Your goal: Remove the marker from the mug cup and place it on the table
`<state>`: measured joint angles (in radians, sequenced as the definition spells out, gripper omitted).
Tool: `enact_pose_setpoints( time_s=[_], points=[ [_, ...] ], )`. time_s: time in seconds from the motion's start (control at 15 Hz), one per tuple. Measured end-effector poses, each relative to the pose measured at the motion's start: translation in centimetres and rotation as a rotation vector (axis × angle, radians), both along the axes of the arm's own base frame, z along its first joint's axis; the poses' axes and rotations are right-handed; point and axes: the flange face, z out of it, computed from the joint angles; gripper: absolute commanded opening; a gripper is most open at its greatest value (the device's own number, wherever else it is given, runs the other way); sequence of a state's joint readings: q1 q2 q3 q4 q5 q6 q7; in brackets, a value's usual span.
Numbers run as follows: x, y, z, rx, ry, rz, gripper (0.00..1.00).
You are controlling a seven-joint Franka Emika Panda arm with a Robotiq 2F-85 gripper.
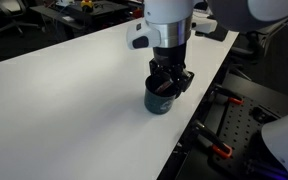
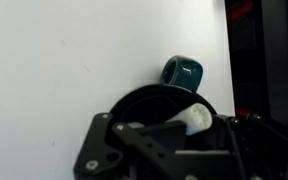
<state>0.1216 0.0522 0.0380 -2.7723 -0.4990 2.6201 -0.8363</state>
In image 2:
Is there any black robot mounting stand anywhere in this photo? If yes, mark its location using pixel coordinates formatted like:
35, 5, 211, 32
224, 0, 288, 128

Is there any white marker pen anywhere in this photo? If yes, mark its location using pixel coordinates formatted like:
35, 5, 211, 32
165, 102, 215, 136

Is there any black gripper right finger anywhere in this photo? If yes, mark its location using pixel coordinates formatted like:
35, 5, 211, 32
213, 112, 288, 180

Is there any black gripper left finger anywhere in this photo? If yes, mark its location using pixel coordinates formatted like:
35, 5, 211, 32
73, 112, 189, 180

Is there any dark teal ceramic mug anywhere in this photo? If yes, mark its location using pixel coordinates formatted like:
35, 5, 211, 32
108, 54, 218, 134

